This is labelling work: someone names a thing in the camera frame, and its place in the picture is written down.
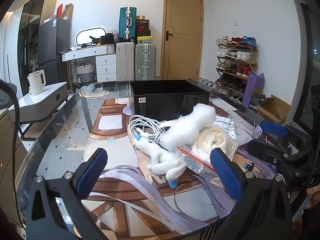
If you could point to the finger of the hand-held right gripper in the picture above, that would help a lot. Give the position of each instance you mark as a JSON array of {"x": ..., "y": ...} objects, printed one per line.
[
  {"x": 273, "y": 128},
  {"x": 270, "y": 151}
]

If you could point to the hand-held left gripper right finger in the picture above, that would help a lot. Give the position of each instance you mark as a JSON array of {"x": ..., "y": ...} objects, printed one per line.
[{"x": 227, "y": 173}]

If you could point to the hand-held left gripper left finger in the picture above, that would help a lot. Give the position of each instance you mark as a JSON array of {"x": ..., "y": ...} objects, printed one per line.
[{"x": 92, "y": 172}]

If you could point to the red seal zip bag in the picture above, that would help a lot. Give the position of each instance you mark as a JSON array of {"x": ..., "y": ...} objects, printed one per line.
[{"x": 197, "y": 165}]

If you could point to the silver printed packet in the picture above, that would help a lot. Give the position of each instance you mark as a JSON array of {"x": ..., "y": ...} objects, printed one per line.
[{"x": 226, "y": 123}]

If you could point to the white bubble wrap roll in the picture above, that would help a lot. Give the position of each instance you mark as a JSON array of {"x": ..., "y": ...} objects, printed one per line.
[{"x": 190, "y": 122}]

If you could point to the white plush toy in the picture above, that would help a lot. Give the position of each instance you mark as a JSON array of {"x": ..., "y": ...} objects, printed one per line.
[{"x": 160, "y": 160}]

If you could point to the black cardboard box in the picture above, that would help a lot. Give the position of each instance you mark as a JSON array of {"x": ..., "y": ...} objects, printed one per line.
[{"x": 162, "y": 102}]

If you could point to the person's right hand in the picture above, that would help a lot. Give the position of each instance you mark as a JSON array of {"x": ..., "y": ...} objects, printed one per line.
[{"x": 314, "y": 197}]

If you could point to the open cardboard box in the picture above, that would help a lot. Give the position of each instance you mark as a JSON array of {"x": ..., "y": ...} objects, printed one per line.
[{"x": 272, "y": 107}]

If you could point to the printed desk mat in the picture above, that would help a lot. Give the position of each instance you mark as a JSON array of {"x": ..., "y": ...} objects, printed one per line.
[{"x": 120, "y": 187}]

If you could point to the purple bag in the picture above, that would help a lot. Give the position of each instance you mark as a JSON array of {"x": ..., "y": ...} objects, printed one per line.
[{"x": 253, "y": 87}]

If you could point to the white oval mat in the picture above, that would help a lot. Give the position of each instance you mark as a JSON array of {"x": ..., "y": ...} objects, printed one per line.
[{"x": 93, "y": 93}]

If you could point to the pile of loose sneakers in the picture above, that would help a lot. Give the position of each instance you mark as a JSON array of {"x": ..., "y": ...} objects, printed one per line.
[{"x": 207, "y": 82}]

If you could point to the wooden shoe rack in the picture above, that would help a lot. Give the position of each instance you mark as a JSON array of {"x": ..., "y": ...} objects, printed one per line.
[{"x": 252, "y": 48}]

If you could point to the group of racked sneakers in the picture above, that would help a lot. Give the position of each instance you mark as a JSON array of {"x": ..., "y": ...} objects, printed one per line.
[{"x": 235, "y": 55}]

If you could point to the beige cabinet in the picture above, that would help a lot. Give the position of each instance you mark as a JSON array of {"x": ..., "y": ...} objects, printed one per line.
[{"x": 10, "y": 160}]

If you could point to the white low cabinet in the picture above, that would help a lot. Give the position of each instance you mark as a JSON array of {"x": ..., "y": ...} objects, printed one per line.
[{"x": 42, "y": 105}]

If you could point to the wicker basket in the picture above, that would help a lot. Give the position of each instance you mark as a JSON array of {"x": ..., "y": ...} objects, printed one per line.
[{"x": 85, "y": 73}]

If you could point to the white electric kettle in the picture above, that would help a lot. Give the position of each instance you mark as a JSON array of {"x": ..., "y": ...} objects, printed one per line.
[{"x": 36, "y": 82}]

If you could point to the white vanity desk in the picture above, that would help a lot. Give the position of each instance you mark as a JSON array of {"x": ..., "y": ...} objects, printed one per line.
[{"x": 105, "y": 63}]

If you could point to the wooden door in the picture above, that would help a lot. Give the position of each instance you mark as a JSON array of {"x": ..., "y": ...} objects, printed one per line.
[{"x": 183, "y": 55}]

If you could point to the white suitcase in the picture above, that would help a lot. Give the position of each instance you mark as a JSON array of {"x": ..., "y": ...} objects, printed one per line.
[{"x": 125, "y": 61}]

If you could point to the silver suitcase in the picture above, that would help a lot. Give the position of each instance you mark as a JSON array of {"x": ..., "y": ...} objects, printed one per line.
[{"x": 145, "y": 61}]

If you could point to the black bag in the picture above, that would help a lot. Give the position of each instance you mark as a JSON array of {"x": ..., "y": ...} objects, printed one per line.
[{"x": 108, "y": 39}]

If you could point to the dark grey fridge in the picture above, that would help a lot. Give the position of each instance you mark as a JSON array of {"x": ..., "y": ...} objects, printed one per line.
[{"x": 53, "y": 42}]

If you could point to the oval mirror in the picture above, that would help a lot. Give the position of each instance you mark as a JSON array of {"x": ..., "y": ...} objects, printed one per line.
[{"x": 86, "y": 36}]

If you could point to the grey plush toy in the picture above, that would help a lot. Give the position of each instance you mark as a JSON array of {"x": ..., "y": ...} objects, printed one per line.
[{"x": 115, "y": 33}]

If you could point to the plain black shoe box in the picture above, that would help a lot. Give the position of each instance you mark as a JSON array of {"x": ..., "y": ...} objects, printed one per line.
[{"x": 143, "y": 33}]

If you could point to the white curtain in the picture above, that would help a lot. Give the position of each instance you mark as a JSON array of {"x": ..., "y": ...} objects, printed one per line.
[{"x": 7, "y": 47}]

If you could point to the teal suitcase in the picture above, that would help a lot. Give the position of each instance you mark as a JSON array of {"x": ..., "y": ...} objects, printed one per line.
[{"x": 123, "y": 23}]

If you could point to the red logo black shoe box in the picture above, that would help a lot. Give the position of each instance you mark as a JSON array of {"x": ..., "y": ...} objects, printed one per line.
[{"x": 143, "y": 27}]

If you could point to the black glass wardrobe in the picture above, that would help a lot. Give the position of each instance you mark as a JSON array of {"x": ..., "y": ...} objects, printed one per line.
[{"x": 28, "y": 30}]

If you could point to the brown shoe box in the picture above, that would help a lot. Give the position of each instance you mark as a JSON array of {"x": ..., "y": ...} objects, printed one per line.
[{"x": 142, "y": 22}]

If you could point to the tall cardboard box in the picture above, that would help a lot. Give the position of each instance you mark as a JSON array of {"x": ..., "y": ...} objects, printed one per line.
[{"x": 68, "y": 11}]

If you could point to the red tall box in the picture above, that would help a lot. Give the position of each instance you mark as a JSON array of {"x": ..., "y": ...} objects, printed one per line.
[{"x": 60, "y": 11}]

